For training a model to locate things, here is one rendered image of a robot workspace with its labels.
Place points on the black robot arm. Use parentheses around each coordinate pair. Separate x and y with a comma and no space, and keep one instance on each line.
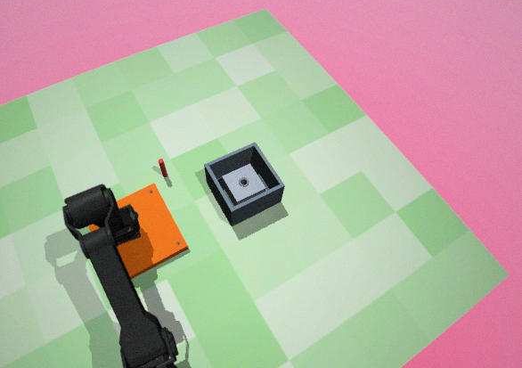
(144,343)

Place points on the dark red peg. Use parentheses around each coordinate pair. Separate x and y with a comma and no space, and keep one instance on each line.
(163,168)

